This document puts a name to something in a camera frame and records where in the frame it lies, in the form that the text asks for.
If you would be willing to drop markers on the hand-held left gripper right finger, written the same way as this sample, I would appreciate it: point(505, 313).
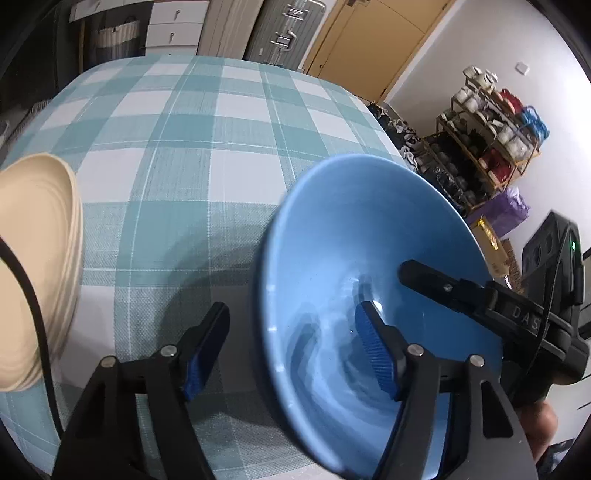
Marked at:
point(376, 350)

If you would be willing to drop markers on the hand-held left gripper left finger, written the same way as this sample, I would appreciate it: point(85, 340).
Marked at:
point(198, 369)

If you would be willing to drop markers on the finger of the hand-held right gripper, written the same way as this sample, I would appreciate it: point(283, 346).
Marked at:
point(443, 288)

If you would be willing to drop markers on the blue bowl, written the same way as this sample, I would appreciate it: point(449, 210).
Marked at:
point(351, 221)

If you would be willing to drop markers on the silver suitcase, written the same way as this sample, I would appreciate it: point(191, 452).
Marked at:
point(286, 32)

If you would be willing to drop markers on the purple plastic bag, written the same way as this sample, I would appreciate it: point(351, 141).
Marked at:
point(503, 212)

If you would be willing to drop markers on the wooden door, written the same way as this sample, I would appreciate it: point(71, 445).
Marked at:
point(369, 46)

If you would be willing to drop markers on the white wall socket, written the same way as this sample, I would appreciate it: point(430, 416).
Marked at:
point(522, 68)

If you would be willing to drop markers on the wooden broom stick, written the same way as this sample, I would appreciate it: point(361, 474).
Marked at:
point(81, 46)

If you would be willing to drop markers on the person's right hand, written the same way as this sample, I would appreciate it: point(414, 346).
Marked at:
point(538, 429)

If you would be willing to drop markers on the teal checked tablecloth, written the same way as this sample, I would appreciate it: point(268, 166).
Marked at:
point(184, 175)

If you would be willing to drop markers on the woven grey white basket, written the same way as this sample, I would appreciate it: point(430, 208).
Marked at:
point(115, 39)

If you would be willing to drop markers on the white drawer dresser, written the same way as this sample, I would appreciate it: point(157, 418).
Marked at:
point(180, 27)

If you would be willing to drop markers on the pile of shoes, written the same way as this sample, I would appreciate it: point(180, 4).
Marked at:
point(406, 138)

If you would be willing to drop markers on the cream plate stack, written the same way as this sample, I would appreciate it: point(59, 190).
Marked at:
point(27, 221)

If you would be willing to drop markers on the beige suitcase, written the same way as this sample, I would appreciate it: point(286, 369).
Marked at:
point(228, 27)

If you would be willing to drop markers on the wooden shoe rack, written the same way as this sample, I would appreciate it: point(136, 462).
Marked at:
point(485, 152)

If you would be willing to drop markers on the cardboard box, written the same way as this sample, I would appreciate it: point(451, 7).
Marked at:
point(489, 249)

